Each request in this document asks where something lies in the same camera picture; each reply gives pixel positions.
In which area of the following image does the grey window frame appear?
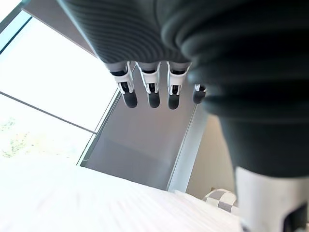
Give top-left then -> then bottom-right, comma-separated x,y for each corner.
0,0 -> 124,168

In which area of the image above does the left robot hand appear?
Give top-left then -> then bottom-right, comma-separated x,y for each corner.
57,0 -> 309,232

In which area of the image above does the grey white checkered pillow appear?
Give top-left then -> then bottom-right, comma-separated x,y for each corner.
201,188 -> 240,215

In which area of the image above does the white striped duvet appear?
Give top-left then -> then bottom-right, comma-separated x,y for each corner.
0,159 -> 245,232

